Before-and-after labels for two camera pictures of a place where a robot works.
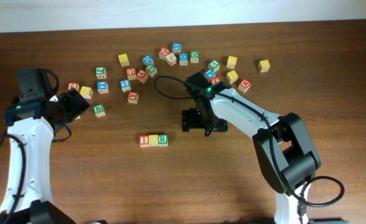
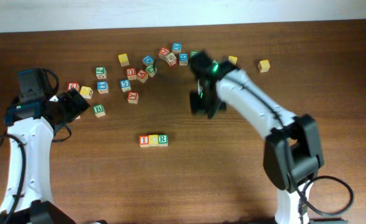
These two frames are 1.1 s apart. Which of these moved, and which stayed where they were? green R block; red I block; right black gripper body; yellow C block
Moved: right black gripper body
Stayed: yellow C block; red I block; green R block
